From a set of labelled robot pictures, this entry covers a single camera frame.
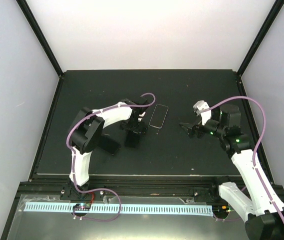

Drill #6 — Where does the silver edged smartphone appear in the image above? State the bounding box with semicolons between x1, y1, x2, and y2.
149;104;169;129

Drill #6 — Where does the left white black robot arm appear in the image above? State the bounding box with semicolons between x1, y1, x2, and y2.
66;95;154;200

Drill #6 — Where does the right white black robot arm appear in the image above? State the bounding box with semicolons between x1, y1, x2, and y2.
180;100;284;240

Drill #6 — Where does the black table mat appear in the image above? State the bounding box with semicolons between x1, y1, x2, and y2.
33;69;244;180

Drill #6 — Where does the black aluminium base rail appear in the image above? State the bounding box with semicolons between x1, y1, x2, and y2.
19;174;257;201

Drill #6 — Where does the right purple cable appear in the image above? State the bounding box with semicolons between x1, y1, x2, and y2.
201;96;284;240

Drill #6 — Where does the light blue slotted cable duct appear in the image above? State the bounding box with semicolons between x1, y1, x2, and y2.
24;202;213;217

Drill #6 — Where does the right black frame post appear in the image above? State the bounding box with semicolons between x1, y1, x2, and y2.
237;0;284;77

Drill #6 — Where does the black frame post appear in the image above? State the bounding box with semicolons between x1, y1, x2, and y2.
237;0;284;77
16;0;64;77

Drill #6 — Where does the left black frame post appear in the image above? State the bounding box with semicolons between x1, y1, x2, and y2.
16;0;64;77

